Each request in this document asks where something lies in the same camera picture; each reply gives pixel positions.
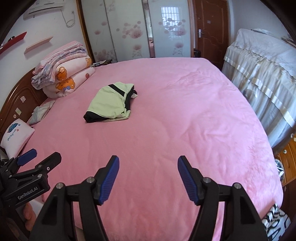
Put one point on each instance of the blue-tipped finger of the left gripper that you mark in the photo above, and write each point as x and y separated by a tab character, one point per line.
26	157

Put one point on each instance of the red wall shelf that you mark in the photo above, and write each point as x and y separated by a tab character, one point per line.
12	42

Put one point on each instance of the floral sliding wardrobe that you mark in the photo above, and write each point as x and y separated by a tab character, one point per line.
120	30

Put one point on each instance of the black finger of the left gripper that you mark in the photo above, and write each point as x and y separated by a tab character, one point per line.
48	164

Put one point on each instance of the folded striped purple quilt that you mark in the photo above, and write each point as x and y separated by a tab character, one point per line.
44	72

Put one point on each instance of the green and black hooded jacket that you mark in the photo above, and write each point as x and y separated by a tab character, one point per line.
111	103

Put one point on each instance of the pink bed blanket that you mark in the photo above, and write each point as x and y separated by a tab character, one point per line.
184	106

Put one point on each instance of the lace-covered furniture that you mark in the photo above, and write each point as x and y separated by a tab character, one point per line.
262	67

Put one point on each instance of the brown wooden door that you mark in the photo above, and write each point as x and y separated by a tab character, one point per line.
211	29

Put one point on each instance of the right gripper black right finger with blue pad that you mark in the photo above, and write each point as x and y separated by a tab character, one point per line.
241	220

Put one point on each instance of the wooden drawer cabinet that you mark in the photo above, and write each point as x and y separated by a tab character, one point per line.
288	159

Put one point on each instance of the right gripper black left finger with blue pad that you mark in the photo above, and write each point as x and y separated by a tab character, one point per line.
56	218

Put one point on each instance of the black and white patterned cloth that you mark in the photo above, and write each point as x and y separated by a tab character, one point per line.
275	223

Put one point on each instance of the white air conditioner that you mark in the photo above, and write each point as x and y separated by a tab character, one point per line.
42	7

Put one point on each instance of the folded pink bear quilt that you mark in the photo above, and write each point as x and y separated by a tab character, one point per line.
69	76

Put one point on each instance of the white embroidered pillow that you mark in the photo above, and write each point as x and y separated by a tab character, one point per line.
15	137

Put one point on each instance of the wooden headboard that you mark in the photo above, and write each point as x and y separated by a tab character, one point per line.
21	102

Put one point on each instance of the pink wall shelf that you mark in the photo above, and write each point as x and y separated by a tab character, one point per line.
37	44

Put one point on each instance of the person's left hand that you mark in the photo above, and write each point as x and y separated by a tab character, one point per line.
27	212

